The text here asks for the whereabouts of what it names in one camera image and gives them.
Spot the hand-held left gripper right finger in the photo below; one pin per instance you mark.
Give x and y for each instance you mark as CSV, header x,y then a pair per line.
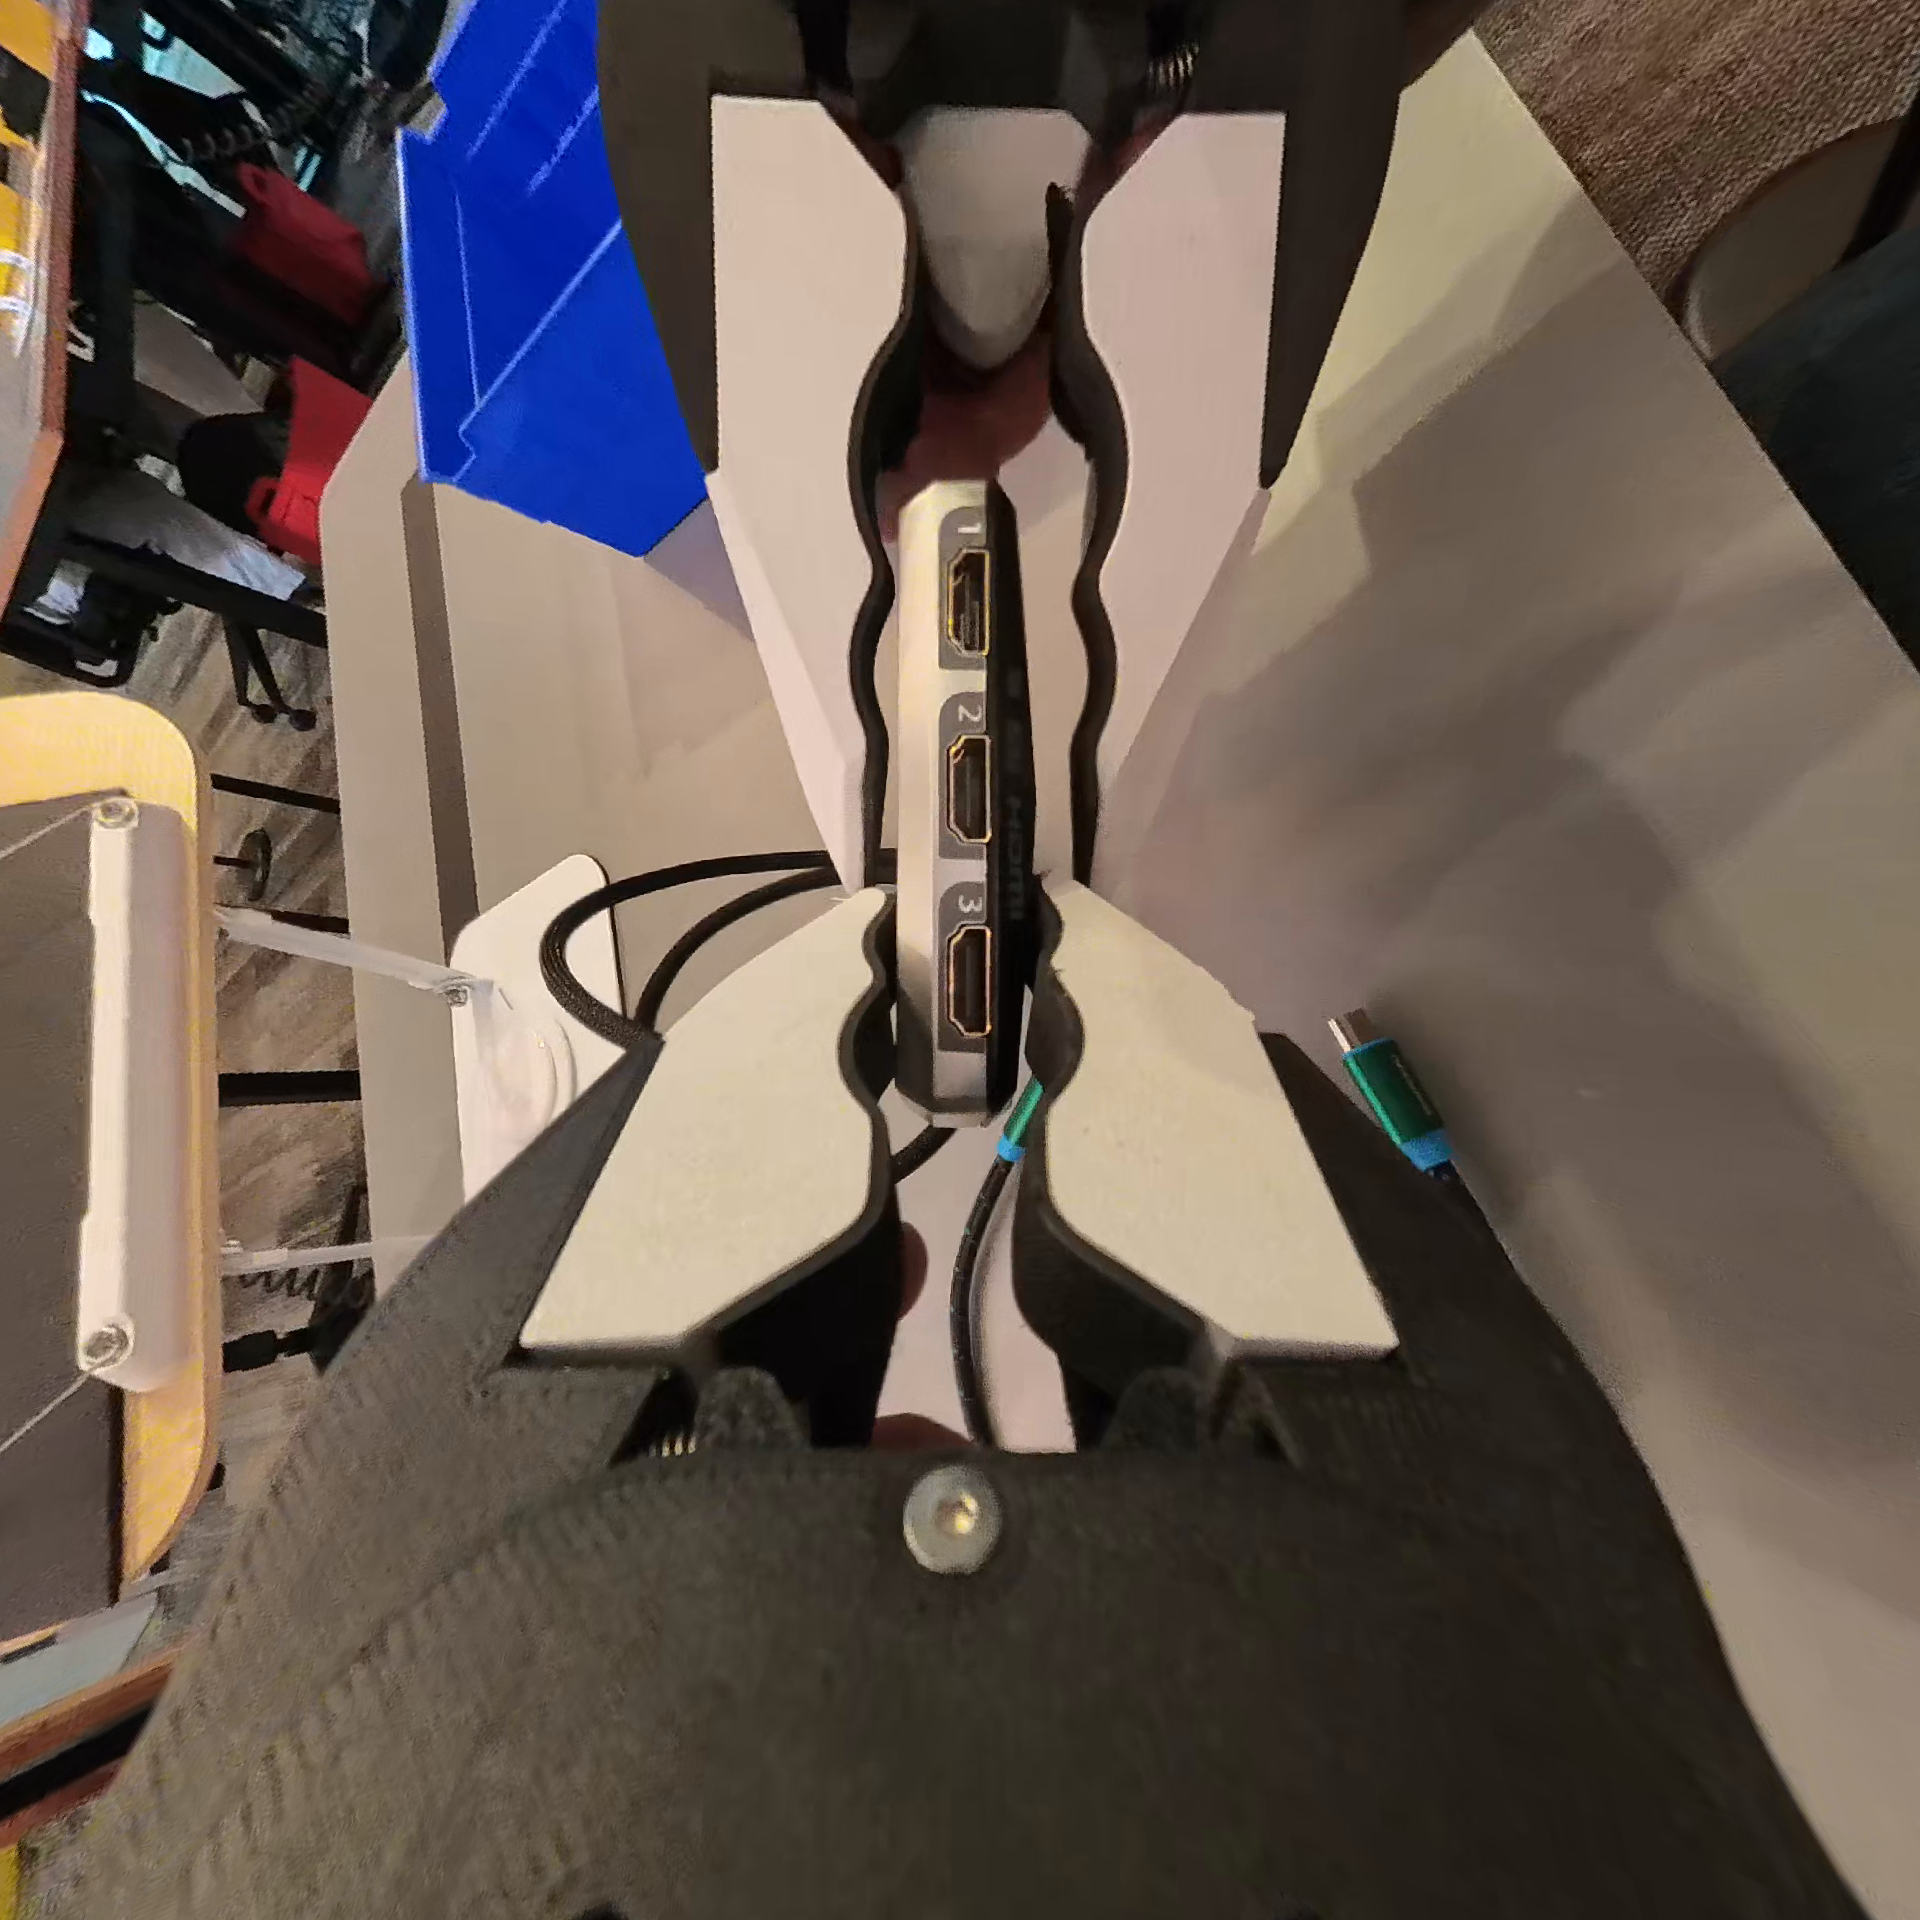
x,y
1213,1199

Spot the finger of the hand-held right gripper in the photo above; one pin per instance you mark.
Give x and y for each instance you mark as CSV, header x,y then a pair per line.
x,y
1183,300
795,300

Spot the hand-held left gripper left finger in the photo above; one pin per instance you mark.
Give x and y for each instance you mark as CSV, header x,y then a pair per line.
x,y
704,1199

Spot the silver HDMI switch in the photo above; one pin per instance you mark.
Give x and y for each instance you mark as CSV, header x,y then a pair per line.
x,y
922,839

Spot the blue plastic bin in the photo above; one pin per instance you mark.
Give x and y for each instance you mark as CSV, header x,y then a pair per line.
x,y
525,300

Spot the white folding stand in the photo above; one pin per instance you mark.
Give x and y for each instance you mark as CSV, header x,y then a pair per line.
x,y
509,945

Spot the red tool bag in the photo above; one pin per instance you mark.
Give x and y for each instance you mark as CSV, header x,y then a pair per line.
x,y
309,239
324,464

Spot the person's legs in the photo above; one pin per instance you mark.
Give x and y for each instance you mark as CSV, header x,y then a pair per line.
x,y
1830,494

